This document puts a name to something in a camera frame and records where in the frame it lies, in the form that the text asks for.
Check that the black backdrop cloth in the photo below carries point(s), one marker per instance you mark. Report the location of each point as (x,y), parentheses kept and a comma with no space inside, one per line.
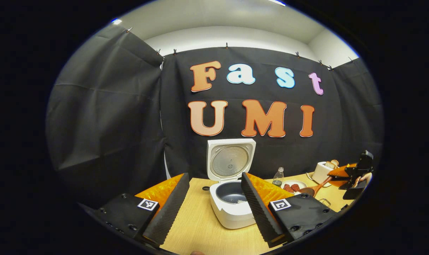
(111,106)

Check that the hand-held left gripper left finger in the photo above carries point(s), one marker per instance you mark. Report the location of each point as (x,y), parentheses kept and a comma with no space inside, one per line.
(172,209)

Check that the red meat piece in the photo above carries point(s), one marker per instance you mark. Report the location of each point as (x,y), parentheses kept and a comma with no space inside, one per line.
(288,188)
(295,187)

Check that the brown wooden spoon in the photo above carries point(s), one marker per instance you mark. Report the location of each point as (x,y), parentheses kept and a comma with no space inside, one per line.
(306,192)

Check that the white plate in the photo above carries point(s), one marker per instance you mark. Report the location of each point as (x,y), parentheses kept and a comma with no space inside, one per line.
(299,182)

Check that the row of black cloth clips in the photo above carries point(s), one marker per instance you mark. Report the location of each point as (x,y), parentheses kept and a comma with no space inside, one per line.
(227,45)

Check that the clear plastic water bottle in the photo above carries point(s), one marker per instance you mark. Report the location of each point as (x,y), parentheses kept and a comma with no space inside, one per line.
(278,177)

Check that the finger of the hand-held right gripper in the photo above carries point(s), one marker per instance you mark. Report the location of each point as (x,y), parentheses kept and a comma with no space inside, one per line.
(342,171)

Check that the white toaster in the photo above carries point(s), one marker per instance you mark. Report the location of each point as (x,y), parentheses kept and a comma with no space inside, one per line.
(320,173)

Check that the ceiling light strip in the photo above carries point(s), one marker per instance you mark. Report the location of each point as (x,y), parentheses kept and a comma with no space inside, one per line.
(276,2)

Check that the white rice cooker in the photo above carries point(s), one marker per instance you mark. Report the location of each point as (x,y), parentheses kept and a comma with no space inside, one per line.
(230,161)

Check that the toast slices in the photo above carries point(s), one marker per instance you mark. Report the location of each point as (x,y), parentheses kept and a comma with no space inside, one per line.
(332,164)

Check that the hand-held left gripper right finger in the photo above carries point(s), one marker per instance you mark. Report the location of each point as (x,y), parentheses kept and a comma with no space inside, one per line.
(258,212)

